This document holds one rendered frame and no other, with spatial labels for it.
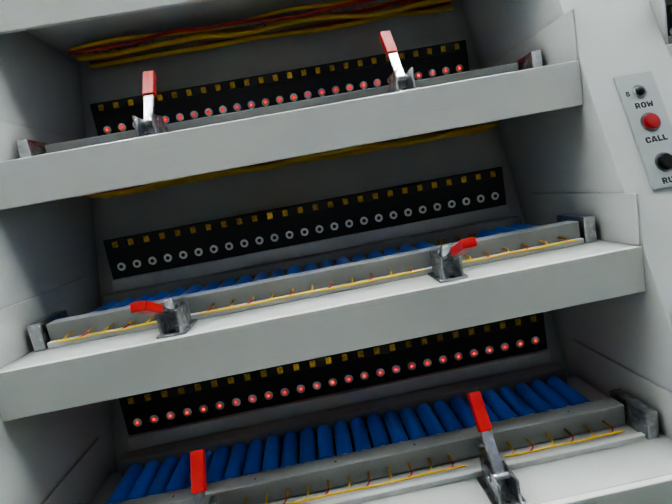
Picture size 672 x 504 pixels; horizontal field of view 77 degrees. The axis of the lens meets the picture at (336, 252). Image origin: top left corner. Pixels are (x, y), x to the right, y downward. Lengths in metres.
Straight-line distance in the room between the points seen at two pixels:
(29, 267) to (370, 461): 0.41
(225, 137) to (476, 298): 0.29
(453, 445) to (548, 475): 0.09
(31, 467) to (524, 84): 0.61
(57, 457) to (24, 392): 0.11
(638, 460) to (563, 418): 0.07
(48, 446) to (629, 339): 0.61
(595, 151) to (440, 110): 0.17
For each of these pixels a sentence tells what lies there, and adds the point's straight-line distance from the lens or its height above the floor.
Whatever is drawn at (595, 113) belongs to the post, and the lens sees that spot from 0.52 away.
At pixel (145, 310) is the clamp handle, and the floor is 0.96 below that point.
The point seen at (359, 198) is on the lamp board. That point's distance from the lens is 0.57.
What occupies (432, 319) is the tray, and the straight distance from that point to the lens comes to 0.41.
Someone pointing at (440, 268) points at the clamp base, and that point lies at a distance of 0.41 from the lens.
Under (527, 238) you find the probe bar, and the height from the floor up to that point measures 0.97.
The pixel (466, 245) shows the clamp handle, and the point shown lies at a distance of 0.35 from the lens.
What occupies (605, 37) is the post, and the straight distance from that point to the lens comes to 0.57.
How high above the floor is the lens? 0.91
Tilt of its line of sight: 11 degrees up
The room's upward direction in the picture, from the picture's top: 11 degrees counter-clockwise
